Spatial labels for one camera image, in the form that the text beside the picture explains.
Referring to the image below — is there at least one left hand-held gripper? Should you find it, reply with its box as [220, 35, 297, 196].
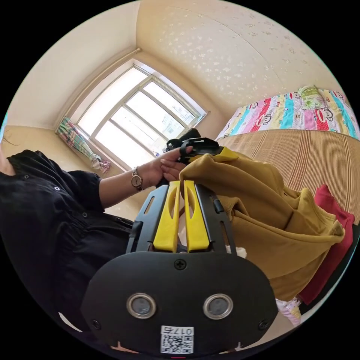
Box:
[165, 128, 239, 166]

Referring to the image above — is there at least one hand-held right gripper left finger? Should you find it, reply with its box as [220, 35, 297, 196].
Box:
[153, 180, 181, 252]

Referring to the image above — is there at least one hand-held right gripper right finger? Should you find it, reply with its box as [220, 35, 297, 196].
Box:
[183, 180, 210, 253]

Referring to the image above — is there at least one yellow long sleeve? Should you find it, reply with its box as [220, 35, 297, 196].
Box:
[178, 154, 346, 302]

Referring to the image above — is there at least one person's left forearm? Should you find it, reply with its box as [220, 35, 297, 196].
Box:
[99, 166, 146, 210]

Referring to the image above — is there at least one person's left hand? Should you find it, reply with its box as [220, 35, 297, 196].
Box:
[143, 145, 195, 189]

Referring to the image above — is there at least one bed with woven mat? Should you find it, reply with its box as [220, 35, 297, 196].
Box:
[215, 84, 360, 225]

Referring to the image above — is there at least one window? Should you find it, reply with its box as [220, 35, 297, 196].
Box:
[69, 59, 208, 170]

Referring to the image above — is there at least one green flowered pillow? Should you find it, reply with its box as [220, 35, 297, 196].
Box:
[297, 84, 327, 112]

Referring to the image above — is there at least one checked curtain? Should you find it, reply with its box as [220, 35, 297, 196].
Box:
[55, 115, 112, 174]

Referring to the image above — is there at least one person's body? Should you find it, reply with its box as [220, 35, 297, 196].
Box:
[0, 112, 135, 348]

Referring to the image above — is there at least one pile of clothes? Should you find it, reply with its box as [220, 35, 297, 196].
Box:
[275, 184, 360, 327]

